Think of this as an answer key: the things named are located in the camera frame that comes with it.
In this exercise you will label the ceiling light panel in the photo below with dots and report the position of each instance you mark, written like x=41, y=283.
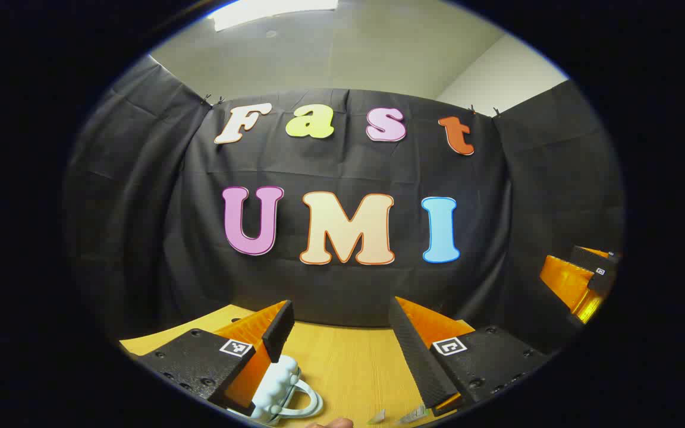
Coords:
x=271, y=10

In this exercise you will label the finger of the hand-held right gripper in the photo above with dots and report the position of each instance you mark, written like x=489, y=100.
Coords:
x=565, y=282

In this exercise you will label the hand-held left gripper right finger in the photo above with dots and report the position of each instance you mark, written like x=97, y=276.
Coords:
x=417, y=356

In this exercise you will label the black backdrop cloth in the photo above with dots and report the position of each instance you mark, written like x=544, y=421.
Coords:
x=342, y=166

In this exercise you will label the light blue bumpy suitcase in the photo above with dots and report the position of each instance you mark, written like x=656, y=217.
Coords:
x=280, y=386

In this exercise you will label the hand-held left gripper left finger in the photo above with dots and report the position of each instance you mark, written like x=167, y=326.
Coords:
x=280, y=330

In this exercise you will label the green skin care tube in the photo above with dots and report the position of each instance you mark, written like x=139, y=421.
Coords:
x=412, y=414

